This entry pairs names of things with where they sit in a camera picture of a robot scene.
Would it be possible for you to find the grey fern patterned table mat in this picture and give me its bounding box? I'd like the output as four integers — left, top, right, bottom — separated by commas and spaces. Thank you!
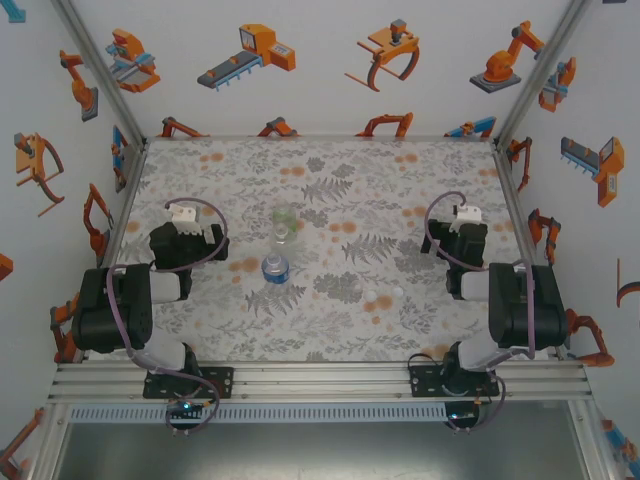
82, 138, 559, 362

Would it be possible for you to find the aluminium back frame rail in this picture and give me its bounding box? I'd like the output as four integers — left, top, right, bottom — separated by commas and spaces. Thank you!
144, 133, 497, 143

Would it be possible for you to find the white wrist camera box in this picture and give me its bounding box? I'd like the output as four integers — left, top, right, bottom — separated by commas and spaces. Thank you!
448, 203, 484, 234
166, 199, 202, 237

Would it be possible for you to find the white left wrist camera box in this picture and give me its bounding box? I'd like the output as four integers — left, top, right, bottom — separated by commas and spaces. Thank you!
166, 199, 202, 237

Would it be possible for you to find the green label plastic bottle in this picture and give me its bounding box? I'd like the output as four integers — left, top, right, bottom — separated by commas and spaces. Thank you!
271, 199, 299, 236

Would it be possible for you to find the blue label plastic bottle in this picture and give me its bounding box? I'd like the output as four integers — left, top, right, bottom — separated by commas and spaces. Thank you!
261, 252, 293, 285

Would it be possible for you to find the aluminium corner frame post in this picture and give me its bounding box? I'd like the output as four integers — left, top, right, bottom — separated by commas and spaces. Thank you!
492, 0, 596, 151
49, 0, 150, 151

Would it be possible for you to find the grey metal lower panel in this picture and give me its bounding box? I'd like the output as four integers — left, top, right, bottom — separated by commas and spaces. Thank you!
54, 422, 586, 480

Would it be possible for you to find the aluminium front mounting rail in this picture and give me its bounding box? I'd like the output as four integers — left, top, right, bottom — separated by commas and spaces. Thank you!
47, 362, 594, 404

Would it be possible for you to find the grey slotted cable duct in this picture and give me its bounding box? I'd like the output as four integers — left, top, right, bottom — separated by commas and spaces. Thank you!
67, 403, 446, 424

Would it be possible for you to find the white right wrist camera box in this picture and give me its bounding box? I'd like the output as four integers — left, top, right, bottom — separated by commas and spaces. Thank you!
448, 203, 484, 234

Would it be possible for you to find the aluminium side frame rail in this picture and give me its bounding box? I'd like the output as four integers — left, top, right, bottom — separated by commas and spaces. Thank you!
92, 139, 150, 271
492, 139, 539, 266

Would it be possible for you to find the aluminium frame leg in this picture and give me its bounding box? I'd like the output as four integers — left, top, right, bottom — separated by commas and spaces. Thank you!
27, 402, 71, 480
569, 399, 619, 480

